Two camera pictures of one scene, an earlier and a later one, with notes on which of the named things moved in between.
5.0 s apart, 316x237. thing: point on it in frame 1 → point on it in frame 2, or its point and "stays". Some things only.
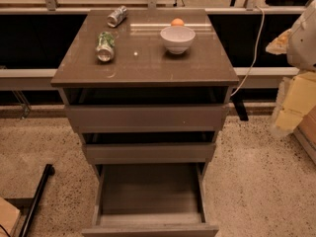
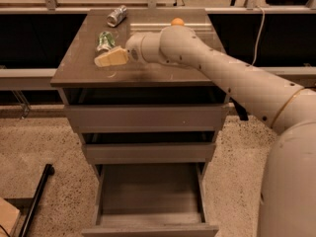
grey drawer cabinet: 147,90 stays
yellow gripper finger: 278,45 → 116,56
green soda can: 105,47 stays
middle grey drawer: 150,153 stays
